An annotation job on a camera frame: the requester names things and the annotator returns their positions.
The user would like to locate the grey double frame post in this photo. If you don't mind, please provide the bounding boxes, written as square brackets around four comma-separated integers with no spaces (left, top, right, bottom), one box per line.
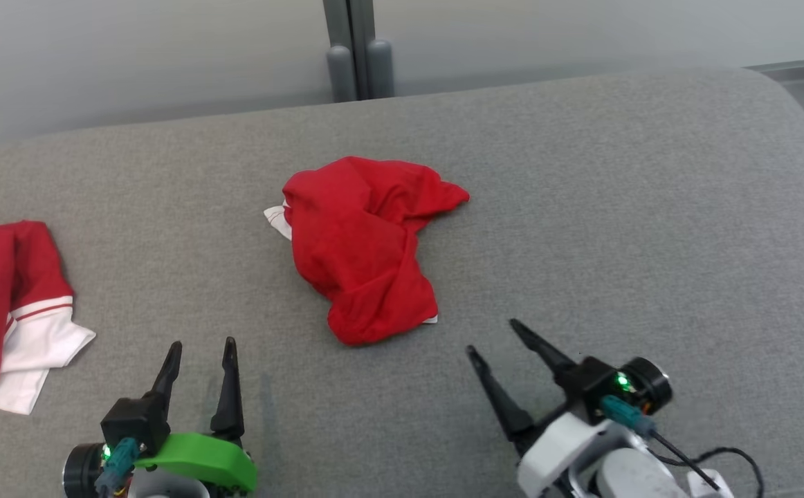
[322,0,394,103]

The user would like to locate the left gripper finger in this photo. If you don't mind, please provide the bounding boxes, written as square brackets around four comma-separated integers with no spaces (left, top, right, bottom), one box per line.
[210,337,245,441]
[143,341,183,416]

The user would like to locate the left arm teal-plug cable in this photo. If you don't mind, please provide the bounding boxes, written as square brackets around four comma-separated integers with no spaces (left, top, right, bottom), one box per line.
[94,437,141,498]

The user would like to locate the right arm teal-plug black cable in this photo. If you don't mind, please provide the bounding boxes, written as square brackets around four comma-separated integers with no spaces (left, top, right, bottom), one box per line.
[599,394,766,498]

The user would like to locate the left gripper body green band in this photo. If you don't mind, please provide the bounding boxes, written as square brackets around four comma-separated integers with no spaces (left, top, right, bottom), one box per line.
[136,432,258,496]

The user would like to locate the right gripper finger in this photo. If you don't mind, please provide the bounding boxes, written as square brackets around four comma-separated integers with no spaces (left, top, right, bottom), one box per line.
[466,345,536,459]
[509,319,579,387]

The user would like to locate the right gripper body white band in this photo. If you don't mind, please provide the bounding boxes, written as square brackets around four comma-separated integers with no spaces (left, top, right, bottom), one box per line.
[517,412,628,498]

